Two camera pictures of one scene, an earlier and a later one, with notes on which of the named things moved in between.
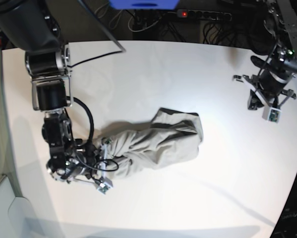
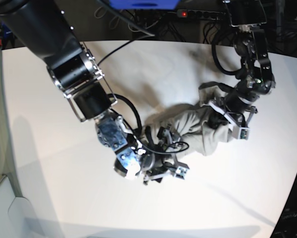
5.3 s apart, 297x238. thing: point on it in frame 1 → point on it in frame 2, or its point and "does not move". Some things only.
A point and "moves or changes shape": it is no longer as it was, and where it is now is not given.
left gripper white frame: (104, 148) → (179, 168)
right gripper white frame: (254, 102) → (251, 111)
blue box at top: (144, 4) does not move
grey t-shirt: (173, 139) moves or changes shape
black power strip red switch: (205, 14) does not move
